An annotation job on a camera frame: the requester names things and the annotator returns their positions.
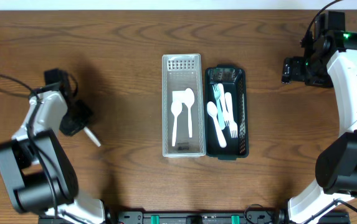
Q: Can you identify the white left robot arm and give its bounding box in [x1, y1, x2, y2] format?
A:
[0, 68, 115, 223]

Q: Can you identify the dark green plastic basket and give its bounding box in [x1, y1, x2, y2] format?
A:
[205, 64, 249, 160]

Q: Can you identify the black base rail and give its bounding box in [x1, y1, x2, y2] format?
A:
[37, 203, 351, 224]

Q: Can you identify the white plastic fork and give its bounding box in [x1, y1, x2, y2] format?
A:
[212, 84, 226, 130]
[217, 83, 229, 126]
[225, 92, 238, 139]

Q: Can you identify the clear plastic basket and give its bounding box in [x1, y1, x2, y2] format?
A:
[162, 54, 206, 157]

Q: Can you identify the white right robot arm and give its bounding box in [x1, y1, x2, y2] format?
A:
[275, 11, 357, 223]

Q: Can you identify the white plastic spoon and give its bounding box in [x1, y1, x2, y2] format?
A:
[184, 88, 195, 138]
[83, 127, 101, 147]
[171, 101, 182, 147]
[207, 101, 227, 148]

